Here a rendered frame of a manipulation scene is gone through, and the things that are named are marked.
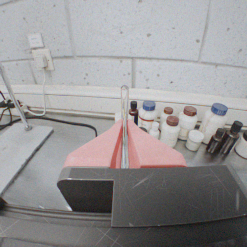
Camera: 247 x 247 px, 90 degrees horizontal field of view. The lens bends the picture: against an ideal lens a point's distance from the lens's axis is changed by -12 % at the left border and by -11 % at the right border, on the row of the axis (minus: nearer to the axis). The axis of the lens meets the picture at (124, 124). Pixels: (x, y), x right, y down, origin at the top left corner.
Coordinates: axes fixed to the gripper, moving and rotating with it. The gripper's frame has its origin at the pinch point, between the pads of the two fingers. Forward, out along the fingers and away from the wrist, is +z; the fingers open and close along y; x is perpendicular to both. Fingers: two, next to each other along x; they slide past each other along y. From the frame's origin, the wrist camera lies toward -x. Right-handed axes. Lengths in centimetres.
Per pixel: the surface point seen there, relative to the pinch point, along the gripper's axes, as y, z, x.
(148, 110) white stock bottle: -7.2, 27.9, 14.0
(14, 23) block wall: 43, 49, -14
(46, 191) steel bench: 19.9, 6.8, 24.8
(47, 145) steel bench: 26.1, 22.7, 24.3
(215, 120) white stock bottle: -27.1, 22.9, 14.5
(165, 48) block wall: -13.6, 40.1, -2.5
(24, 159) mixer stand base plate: 30.9, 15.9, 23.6
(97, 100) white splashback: 10.9, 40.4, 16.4
